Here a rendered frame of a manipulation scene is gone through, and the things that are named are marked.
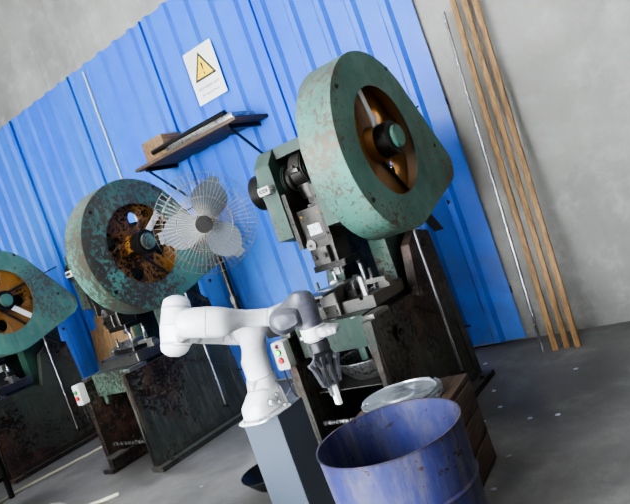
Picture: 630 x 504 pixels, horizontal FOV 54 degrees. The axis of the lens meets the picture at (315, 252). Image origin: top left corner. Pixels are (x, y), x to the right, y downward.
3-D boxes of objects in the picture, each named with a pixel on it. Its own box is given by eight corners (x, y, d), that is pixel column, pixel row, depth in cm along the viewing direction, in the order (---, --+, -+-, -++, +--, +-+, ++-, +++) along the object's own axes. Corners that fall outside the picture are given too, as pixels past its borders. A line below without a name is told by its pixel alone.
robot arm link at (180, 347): (151, 305, 208) (150, 355, 205) (205, 304, 209) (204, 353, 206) (163, 312, 227) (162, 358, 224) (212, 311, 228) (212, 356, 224)
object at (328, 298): (332, 322, 274) (321, 294, 273) (307, 328, 282) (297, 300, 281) (359, 306, 294) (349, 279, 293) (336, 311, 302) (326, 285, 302)
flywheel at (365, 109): (407, 242, 249) (326, 76, 232) (366, 254, 261) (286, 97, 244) (455, 178, 305) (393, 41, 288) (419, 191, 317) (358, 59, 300)
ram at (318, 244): (334, 262, 286) (313, 201, 285) (310, 269, 295) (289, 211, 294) (353, 253, 300) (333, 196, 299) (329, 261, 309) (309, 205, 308)
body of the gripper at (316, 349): (321, 335, 220) (329, 359, 221) (301, 344, 216) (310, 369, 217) (331, 335, 214) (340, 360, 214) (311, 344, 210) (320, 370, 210)
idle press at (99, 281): (171, 482, 345) (62, 186, 338) (79, 483, 405) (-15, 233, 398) (324, 374, 466) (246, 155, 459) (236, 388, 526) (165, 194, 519)
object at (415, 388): (437, 373, 239) (436, 371, 239) (436, 399, 211) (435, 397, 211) (366, 393, 246) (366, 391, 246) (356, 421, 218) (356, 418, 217)
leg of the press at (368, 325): (428, 458, 260) (357, 256, 256) (405, 460, 267) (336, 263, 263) (495, 374, 334) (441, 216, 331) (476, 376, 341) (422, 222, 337)
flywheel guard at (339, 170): (377, 247, 240) (306, 45, 237) (320, 264, 256) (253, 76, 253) (467, 204, 323) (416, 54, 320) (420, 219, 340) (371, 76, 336)
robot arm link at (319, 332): (295, 330, 216) (300, 345, 217) (312, 329, 206) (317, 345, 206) (323, 317, 223) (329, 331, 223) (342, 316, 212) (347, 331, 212)
